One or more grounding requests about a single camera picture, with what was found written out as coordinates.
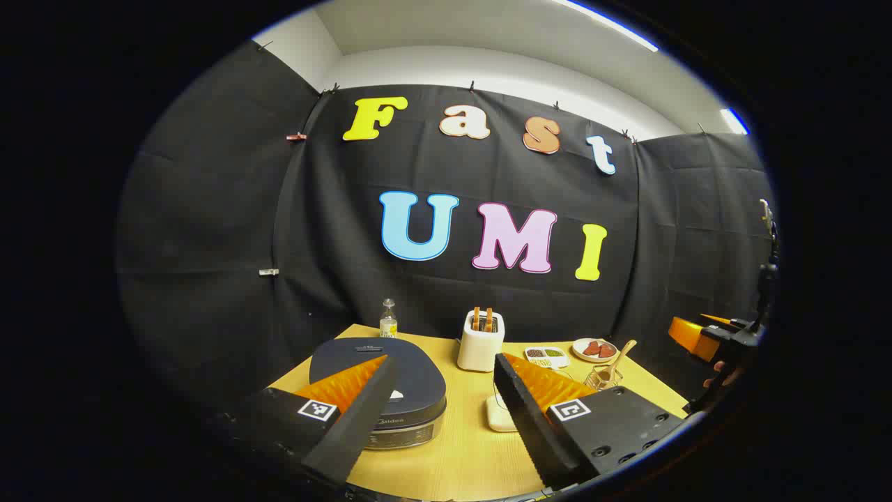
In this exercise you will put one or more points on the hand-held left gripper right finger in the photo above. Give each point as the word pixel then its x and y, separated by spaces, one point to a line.
pixel 529 425

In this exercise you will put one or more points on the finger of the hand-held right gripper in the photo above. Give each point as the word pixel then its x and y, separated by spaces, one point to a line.
pixel 693 338
pixel 718 321

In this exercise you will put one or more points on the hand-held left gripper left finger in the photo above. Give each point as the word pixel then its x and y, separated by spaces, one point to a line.
pixel 355 425

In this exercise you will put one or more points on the pile of white rice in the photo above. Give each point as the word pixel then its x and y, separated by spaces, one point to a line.
pixel 498 415

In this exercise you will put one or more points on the wooden spoon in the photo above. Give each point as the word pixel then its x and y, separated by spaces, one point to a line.
pixel 619 357

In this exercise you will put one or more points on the dark lidded silver rice cooker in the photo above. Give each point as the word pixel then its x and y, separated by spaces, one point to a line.
pixel 418 380

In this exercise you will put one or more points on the white divided dish of beans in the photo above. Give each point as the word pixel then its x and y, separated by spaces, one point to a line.
pixel 547 358

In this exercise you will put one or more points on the red meat slice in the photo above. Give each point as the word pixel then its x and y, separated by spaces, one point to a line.
pixel 591 348
pixel 608 351

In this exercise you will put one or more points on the round white plate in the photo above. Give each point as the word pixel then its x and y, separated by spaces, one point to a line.
pixel 580 353

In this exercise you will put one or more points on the white toaster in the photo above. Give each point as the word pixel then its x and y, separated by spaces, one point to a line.
pixel 479 352

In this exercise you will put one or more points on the small glass bottle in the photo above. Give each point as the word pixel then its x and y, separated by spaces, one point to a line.
pixel 388 324

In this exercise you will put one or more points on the bread slice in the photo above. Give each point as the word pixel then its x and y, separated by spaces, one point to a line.
pixel 477 319
pixel 489 320

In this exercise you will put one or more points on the black backdrop cloth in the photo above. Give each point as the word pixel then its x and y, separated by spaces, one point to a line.
pixel 488 293

